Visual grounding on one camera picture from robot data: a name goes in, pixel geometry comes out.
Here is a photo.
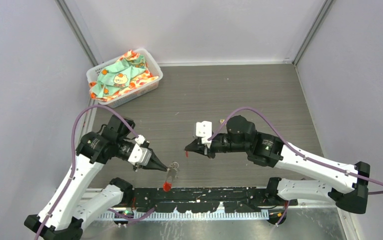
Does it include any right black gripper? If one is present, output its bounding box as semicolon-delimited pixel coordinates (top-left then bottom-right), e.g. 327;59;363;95
185;133;249;159

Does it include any red keyring with metal chain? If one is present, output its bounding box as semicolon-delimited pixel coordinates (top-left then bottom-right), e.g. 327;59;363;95
162;161;179;192

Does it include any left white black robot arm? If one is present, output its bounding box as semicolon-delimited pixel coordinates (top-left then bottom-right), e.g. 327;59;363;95
24;115;168;240

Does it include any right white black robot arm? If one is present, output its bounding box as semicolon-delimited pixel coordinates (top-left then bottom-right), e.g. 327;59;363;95
184;115;371;214

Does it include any white plastic basket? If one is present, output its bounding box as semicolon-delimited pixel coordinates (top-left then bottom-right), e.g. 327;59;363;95
86;48;164;109

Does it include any colourful patterned cloth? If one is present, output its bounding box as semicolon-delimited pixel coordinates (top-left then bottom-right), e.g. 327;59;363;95
89;49;160;101

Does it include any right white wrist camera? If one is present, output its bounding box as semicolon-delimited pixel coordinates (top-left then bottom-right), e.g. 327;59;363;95
194;121;213;148

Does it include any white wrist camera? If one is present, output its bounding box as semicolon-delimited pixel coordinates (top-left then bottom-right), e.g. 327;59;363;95
133;134;150;148
194;121;213;148

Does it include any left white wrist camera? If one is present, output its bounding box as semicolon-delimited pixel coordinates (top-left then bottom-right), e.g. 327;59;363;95
133;134;150;148

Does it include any aluminium front rail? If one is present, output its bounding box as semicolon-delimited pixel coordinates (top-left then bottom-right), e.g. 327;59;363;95
49;188;352;222

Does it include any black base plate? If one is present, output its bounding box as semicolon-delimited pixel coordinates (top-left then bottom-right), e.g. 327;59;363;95
115;186;287;214

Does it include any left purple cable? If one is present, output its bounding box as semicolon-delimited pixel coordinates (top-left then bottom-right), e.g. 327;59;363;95
34;104;158;240

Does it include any purple cable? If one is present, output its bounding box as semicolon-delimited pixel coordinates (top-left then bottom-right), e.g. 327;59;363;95
208;106;383;226
34;104;158;240

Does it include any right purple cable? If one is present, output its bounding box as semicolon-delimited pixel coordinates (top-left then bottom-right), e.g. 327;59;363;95
208;106;383;226

